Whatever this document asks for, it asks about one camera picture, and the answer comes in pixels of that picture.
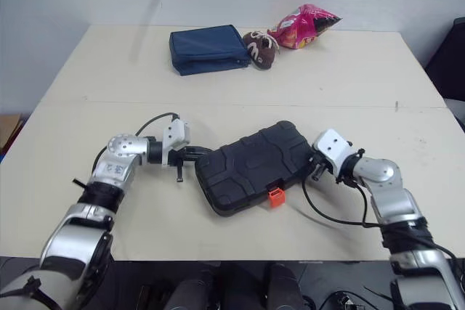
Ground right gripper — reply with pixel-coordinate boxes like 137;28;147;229
307;152;330;181

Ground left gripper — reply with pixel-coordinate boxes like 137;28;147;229
167;145;214;183

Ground black tool case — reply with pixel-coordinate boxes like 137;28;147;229
195;119;315;219

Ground blue fabric pouch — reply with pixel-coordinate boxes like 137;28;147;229
169;25;251;77

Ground brown plush toy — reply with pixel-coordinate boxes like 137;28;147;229
242;30;282;71

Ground robot body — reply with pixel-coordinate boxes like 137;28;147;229
0;256;465;310

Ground pink snack bag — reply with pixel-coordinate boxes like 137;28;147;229
267;3;344;51

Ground black chair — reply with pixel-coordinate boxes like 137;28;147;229
424;16;465;129

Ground cardboard box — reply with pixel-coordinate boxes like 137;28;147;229
0;113;24;163

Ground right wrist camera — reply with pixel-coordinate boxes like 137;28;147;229
312;128;355;177

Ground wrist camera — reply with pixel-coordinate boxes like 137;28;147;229
161;118;193;151
312;128;355;177

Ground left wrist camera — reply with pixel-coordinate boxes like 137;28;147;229
161;118;193;151

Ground black cable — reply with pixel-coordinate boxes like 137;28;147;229
92;113;181;173
299;174;465;274

